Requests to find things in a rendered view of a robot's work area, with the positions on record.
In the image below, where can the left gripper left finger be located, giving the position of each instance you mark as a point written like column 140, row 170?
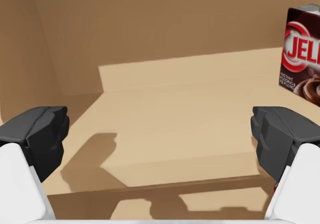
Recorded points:
column 30, row 144

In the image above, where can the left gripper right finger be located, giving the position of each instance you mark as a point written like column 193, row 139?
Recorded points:
column 287, row 139

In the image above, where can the dark brown and red carton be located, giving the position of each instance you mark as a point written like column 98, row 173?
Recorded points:
column 303, row 57

